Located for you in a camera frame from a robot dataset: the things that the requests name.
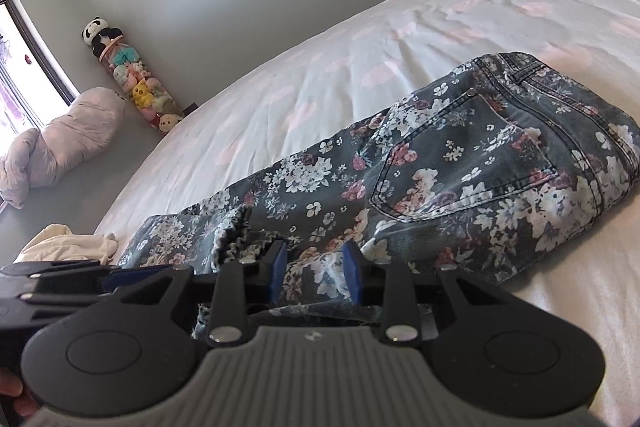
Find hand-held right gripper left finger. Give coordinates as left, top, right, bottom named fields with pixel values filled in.
left=100, top=241, right=288, bottom=349

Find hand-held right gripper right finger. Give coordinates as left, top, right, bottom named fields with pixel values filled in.
left=342, top=240, right=516, bottom=347

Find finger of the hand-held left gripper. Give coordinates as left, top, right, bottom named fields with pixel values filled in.
left=0, top=265, right=174, bottom=326
left=0, top=259, right=104, bottom=291

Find floral denim jeans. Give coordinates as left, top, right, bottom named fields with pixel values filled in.
left=117, top=52, right=640, bottom=343

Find person's left hand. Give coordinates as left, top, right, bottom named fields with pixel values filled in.
left=0, top=367, right=37, bottom=419

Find cream garment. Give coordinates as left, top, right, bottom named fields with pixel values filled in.
left=15, top=223, right=119, bottom=266

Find rolled pale purple quilt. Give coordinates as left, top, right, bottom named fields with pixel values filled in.
left=0, top=88, right=129, bottom=210

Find clear tube of plush toys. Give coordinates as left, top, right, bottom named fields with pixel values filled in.
left=97, top=32, right=184, bottom=136

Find bed with pink dotted sheet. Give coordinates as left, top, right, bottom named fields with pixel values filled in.
left=94, top=0, right=640, bottom=427

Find panda plush toy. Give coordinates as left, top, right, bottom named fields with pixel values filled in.
left=81, top=17, right=124, bottom=48

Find dark window frame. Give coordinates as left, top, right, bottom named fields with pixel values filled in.
left=0, top=0, right=77, bottom=128

